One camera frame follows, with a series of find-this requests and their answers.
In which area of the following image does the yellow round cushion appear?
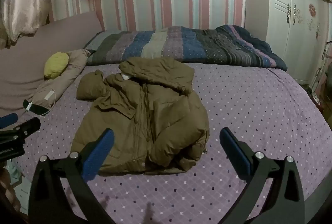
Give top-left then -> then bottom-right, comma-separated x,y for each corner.
44,52 -> 70,79

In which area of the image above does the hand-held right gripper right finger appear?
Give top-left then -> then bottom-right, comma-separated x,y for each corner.
219,127 -> 305,224

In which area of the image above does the purple dotted bed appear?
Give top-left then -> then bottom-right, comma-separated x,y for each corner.
10,62 -> 332,224

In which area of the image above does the beige pillow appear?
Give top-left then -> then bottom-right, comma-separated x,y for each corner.
26,48 -> 91,114

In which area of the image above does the white metal rack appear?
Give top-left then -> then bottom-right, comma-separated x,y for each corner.
311,41 -> 332,92

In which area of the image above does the mauve padded headboard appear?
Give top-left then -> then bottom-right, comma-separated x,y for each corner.
0,11 -> 104,116

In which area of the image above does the person's left forearm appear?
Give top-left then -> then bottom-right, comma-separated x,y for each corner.
0,168 -> 22,212

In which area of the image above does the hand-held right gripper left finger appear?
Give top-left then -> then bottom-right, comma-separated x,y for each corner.
28,128 -> 116,224

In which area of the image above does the olive brown puffer jacket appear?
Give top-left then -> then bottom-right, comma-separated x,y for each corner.
71,56 -> 210,175

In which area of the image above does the white wardrobe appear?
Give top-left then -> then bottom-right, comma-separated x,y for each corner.
265,0 -> 330,85

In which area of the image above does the striped dotted quilt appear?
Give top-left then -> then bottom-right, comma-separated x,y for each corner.
84,24 -> 288,71

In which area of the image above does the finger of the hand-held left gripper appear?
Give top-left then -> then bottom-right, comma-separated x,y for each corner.
0,117 -> 41,140
0,113 -> 18,129

